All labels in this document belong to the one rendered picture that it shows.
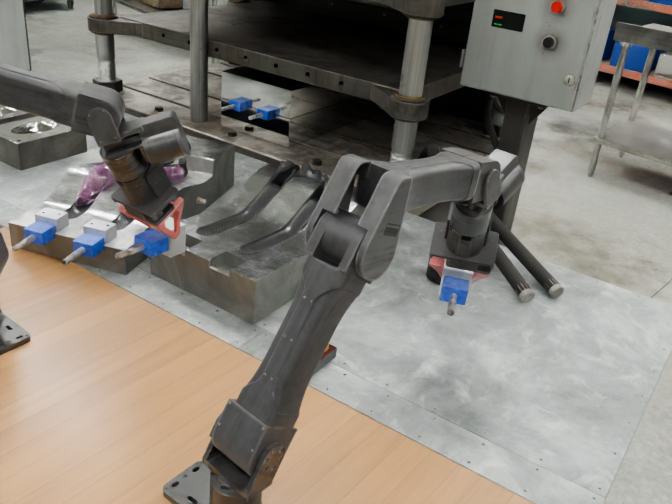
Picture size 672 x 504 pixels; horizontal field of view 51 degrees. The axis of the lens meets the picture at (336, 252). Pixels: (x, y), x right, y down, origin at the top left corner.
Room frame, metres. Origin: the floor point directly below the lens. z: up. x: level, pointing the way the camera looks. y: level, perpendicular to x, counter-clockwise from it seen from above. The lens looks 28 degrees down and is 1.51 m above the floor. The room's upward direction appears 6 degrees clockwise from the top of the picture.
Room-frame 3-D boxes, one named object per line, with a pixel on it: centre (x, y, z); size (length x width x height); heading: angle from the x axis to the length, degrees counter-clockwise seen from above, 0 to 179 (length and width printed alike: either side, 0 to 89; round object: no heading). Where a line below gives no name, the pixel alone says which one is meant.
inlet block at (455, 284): (1.00, -0.20, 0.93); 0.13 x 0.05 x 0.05; 170
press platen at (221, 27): (2.37, 0.15, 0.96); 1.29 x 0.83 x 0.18; 59
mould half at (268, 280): (1.31, 0.11, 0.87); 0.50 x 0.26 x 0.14; 149
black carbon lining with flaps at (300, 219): (1.31, 0.13, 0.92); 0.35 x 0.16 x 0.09; 149
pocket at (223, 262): (1.10, 0.19, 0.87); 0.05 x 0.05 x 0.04; 59
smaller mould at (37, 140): (1.72, 0.81, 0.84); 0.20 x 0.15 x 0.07; 149
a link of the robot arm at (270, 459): (0.62, 0.09, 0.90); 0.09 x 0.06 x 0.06; 50
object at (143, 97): (2.37, 0.16, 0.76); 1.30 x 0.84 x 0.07; 59
